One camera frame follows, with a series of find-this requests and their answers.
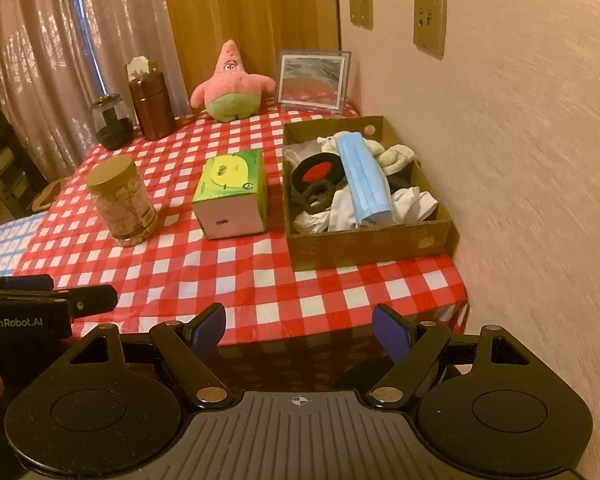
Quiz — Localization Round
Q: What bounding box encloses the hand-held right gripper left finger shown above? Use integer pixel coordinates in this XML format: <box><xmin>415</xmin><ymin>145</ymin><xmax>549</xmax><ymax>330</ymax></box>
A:
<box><xmin>62</xmin><ymin>303</ymin><xmax>231</xmax><ymax>407</ymax></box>

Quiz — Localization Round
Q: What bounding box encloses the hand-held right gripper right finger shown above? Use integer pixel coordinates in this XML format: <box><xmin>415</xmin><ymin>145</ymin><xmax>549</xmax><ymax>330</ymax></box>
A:
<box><xmin>369</xmin><ymin>304</ymin><xmax>534</xmax><ymax>407</ymax></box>

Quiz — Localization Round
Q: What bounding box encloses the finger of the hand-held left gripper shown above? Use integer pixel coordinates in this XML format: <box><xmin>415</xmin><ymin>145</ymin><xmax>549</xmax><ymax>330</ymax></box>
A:
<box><xmin>54</xmin><ymin>285</ymin><xmax>119</xmax><ymax>317</ymax></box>
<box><xmin>0</xmin><ymin>275</ymin><xmax>54</xmax><ymax>291</ymax></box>

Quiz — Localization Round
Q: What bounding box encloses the cardboard box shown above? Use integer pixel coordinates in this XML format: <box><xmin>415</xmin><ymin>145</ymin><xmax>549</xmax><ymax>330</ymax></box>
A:
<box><xmin>281</xmin><ymin>116</ymin><xmax>454</xmax><ymax>272</ymax></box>

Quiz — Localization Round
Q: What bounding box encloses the white smooth cloth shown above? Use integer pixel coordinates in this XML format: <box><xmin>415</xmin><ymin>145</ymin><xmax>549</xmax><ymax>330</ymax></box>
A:
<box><xmin>327</xmin><ymin>186</ymin><xmax>438</xmax><ymax>233</ymax></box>

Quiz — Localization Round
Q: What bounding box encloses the white face mask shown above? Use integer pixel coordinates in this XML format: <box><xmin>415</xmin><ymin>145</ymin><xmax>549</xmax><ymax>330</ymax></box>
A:
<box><xmin>292</xmin><ymin>209</ymin><xmax>333</xmax><ymax>235</ymax></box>

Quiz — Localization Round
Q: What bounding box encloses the blue face mask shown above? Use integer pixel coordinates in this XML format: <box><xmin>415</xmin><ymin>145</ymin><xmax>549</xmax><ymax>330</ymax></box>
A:
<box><xmin>335</xmin><ymin>132</ymin><xmax>395</xmax><ymax>231</ymax></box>

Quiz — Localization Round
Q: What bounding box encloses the dark scrunchie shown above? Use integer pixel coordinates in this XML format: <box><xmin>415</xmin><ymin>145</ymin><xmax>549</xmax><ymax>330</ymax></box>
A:
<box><xmin>292</xmin><ymin>181</ymin><xmax>338</xmax><ymax>211</ymax></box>

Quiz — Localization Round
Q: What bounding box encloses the white fluffy towel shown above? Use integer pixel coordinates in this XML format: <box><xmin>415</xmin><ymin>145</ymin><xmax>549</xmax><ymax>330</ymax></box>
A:
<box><xmin>320</xmin><ymin>131</ymin><xmax>421</xmax><ymax>177</ymax></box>

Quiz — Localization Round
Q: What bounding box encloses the black round pad red centre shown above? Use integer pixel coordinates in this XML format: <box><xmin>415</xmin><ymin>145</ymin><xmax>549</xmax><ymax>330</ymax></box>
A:
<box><xmin>289</xmin><ymin>152</ymin><xmax>348</xmax><ymax>196</ymax></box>

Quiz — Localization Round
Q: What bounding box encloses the white mesh net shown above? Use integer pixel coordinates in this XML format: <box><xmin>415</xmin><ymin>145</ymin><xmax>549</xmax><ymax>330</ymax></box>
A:
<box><xmin>284</xmin><ymin>141</ymin><xmax>325</xmax><ymax>166</ymax></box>

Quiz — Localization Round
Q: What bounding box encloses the red white checkered tablecloth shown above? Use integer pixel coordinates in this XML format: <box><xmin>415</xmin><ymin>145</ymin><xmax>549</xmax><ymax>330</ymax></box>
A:
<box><xmin>10</xmin><ymin>95</ymin><xmax>473</xmax><ymax>348</ymax></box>

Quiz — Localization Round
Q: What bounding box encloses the beige waste bin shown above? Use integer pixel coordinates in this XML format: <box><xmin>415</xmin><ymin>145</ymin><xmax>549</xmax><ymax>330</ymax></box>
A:
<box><xmin>27</xmin><ymin>177</ymin><xmax>73</xmax><ymax>215</ymax></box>

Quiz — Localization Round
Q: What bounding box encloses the nut jar with gold lid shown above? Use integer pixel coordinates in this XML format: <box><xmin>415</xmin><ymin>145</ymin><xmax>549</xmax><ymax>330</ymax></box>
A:
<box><xmin>87</xmin><ymin>154</ymin><xmax>159</xmax><ymax>247</ymax></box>

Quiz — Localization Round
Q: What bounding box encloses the green tissue box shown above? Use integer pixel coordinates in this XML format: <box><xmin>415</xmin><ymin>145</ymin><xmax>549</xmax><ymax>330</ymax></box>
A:
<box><xmin>191</xmin><ymin>149</ymin><xmax>269</xmax><ymax>240</ymax></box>

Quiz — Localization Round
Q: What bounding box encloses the glass jar with black base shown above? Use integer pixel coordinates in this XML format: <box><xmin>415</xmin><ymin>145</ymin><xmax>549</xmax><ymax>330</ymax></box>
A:
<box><xmin>90</xmin><ymin>93</ymin><xmax>134</xmax><ymax>151</ymax></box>

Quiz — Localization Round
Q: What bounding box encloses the sheer patterned curtain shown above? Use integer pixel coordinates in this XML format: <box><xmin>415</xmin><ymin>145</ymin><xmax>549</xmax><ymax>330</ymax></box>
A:
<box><xmin>0</xmin><ymin>0</ymin><xmax>88</xmax><ymax>181</ymax></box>
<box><xmin>80</xmin><ymin>0</ymin><xmax>191</xmax><ymax>126</ymax></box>

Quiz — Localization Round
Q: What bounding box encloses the brown cylindrical canister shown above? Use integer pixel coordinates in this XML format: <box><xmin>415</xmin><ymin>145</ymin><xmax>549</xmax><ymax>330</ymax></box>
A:
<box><xmin>128</xmin><ymin>71</ymin><xmax>177</xmax><ymax>142</ymax></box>

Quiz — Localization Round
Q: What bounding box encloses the pink starfish plush toy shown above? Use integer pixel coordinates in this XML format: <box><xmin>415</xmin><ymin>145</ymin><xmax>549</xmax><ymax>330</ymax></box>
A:
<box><xmin>190</xmin><ymin>40</ymin><xmax>275</xmax><ymax>122</ymax></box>

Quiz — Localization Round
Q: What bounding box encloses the clear picture frame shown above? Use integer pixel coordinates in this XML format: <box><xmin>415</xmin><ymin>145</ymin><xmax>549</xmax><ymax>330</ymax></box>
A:
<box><xmin>276</xmin><ymin>49</ymin><xmax>353</xmax><ymax>115</ymax></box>

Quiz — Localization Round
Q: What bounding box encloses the beige wall socket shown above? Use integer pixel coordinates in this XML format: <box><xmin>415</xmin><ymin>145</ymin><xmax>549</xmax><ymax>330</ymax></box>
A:
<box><xmin>413</xmin><ymin>0</ymin><xmax>447</xmax><ymax>57</ymax></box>

